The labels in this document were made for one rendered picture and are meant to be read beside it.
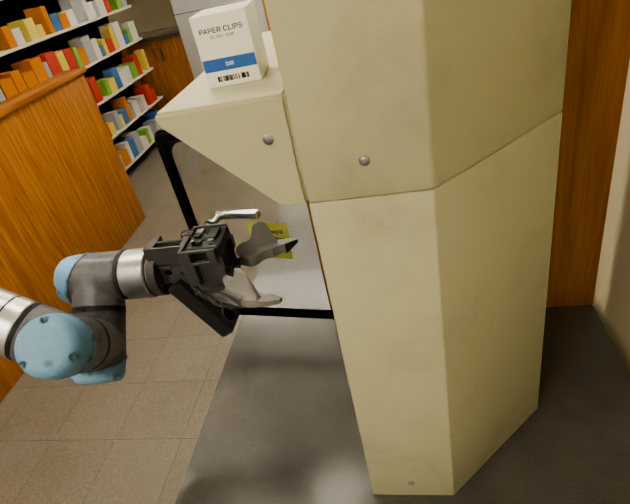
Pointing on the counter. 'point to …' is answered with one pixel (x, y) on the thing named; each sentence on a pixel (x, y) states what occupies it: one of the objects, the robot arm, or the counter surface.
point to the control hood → (242, 130)
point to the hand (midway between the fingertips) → (291, 271)
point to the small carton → (230, 44)
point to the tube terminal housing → (430, 213)
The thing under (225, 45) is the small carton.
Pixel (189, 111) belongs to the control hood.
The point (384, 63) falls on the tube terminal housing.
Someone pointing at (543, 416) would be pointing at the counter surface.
